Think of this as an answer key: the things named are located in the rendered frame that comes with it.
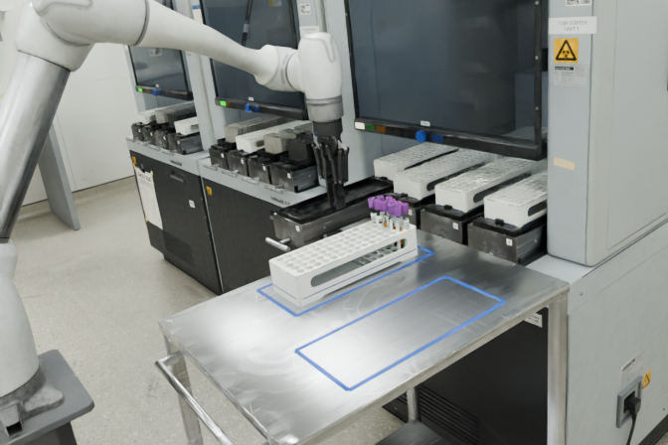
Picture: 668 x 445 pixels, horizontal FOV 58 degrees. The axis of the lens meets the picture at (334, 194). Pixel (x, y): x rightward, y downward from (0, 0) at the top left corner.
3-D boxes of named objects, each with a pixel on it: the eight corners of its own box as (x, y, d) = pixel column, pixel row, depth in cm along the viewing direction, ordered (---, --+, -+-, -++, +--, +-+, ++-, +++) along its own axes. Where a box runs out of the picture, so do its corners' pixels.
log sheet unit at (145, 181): (145, 222, 333) (131, 159, 321) (166, 233, 312) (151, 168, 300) (141, 222, 331) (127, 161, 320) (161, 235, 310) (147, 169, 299)
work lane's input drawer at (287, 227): (445, 171, 202) (444, 145, 199) (479, 179, 192) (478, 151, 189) (261, 242, 162) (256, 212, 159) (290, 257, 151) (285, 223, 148)
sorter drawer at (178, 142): (293, 118, 313) (290, 101, 310) (308, 121, 302) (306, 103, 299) (160, 153, 272) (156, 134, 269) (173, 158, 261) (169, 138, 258)
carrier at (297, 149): (313, 160, 202) (310, 143, 200) (308, 162, 200) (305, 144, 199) (293, 155, 210) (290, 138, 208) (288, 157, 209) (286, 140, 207)
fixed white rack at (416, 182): (464, 168, 181) (464, 148, 179) (492, 174, 174) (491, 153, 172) (393, 197, 165) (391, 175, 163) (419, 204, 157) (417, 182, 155)
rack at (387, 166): (441, 155, 197) (440, 137, 195) (466, 160, 189) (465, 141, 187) (374, 180, 180) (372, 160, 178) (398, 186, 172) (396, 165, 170)
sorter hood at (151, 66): (225, 74, 335) (205, -49, 314) (285, 79, 288) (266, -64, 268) (135, 92, 306) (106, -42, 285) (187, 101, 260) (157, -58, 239)
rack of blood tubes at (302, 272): (388, 240, 133) (385, 215, 131) (418, 253, 125) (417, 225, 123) (271, 289, 117) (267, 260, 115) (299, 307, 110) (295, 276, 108)
